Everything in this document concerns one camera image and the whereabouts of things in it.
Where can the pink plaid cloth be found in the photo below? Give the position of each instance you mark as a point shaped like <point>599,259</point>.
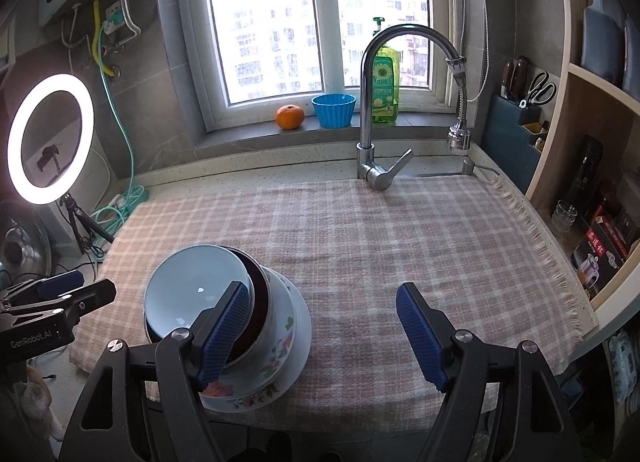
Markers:
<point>475,251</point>

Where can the small floral white plate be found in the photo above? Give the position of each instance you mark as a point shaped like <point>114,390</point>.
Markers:
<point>261,366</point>

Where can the gloved left hand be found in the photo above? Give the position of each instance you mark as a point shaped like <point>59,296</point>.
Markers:
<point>34,400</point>

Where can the orange fruit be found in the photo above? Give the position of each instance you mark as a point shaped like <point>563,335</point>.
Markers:
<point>289,117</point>

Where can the glass cup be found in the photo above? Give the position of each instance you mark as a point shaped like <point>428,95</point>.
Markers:
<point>563,216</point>

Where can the red black box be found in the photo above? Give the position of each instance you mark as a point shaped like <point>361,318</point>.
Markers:
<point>606,243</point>

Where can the green dish soap bottle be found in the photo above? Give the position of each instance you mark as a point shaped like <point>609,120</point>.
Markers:
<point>385,86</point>

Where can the ring light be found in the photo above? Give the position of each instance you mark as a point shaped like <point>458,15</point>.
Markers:
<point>50,138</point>

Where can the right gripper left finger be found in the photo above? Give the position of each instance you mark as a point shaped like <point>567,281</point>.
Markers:
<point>140,398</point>

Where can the blue knife block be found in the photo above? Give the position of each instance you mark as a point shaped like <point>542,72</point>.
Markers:
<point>509,139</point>

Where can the blue plastic cup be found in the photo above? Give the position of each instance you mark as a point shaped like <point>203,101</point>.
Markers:
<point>334,110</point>

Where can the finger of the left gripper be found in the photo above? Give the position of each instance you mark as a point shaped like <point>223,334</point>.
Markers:
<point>75,304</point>
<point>38,290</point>

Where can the large steel bowl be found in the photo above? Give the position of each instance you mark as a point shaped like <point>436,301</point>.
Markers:
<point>256,324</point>

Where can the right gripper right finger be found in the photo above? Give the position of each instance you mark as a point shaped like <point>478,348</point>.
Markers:
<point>532,421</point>

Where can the wooden shelf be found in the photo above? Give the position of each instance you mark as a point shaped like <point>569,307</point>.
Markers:
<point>585,105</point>

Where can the black tripod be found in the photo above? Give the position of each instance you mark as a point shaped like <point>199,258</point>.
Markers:
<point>84,228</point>

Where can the scissors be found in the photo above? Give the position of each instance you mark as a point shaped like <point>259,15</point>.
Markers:
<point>540,91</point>

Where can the glass pot lid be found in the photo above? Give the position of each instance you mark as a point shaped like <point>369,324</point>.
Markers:
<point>25,246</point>

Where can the large floral white plate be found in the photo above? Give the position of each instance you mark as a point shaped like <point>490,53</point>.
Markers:
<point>286,378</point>

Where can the light green bowl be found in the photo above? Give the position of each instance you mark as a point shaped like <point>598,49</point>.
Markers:
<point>189,281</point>

